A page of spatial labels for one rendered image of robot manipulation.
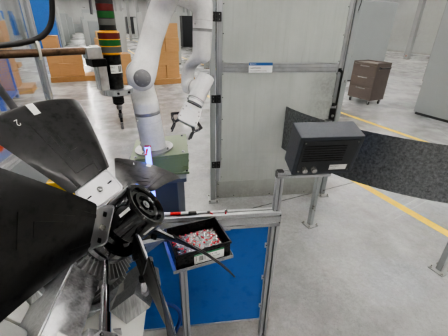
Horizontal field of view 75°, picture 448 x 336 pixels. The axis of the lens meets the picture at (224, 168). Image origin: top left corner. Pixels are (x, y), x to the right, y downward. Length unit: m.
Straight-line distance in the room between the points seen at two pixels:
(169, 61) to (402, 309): 8.05
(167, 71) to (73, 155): 8.31
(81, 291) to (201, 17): 1.14
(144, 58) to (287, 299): 1.66
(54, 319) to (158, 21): 1.11
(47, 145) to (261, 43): 2.04
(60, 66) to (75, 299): 9.49
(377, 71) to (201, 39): 6.11
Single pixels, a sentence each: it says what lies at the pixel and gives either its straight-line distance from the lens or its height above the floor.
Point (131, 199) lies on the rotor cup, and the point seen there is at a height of 1.26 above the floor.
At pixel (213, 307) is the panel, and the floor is 0.26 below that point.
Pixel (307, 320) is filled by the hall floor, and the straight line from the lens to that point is 2.05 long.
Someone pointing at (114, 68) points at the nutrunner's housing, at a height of 1.52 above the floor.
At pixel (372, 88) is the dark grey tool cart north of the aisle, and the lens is 7.31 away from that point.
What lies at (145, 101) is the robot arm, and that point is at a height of 1.28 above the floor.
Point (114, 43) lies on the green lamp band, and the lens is 0.68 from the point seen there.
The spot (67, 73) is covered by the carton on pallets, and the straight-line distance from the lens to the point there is 10.03.
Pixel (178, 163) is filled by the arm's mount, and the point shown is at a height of 0.99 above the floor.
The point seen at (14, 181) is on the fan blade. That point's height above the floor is 1.39.
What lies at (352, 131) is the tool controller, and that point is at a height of 1.24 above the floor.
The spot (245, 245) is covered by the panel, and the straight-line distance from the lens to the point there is 1.42.
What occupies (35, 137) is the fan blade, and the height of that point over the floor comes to 1.37.
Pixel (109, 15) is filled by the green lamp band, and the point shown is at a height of 1.62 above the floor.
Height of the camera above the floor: 1.60
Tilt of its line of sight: 27 degrees down
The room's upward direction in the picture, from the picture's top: 1 degrees clockwise
